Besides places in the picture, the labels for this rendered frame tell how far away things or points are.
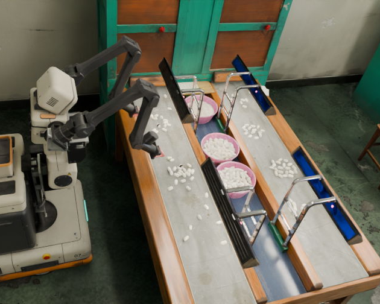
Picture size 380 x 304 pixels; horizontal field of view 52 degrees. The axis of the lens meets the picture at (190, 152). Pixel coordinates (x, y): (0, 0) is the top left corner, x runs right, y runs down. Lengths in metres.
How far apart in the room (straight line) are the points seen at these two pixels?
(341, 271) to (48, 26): 2.89
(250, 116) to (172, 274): 1.46
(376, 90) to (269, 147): 2.27
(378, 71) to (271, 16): 1.97
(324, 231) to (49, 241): 1.71
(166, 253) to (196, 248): 0.17
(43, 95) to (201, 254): 1.14
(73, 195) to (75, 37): 1.47
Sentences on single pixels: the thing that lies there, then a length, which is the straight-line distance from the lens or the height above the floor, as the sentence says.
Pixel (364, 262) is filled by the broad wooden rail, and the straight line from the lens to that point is 2.43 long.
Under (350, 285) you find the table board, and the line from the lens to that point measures 2.35.
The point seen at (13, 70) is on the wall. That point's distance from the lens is 3.87.
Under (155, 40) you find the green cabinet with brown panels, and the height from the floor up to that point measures 1.14.
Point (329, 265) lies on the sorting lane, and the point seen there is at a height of 0.74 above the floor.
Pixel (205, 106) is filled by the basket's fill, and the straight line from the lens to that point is 3.01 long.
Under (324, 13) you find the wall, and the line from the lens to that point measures 4.54.
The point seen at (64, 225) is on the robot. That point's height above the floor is 0.28.
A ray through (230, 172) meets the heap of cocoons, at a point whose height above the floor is 0.74.
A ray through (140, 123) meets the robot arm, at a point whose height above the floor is 1.19.
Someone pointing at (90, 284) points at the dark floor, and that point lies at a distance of 2.86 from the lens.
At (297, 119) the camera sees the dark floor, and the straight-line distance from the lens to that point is 4.43.
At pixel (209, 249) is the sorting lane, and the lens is 2.17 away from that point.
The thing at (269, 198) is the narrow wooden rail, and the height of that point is 0.76.
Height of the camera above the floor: 2.56
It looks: 44 degrees down
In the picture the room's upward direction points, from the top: 11 degrees clockwise
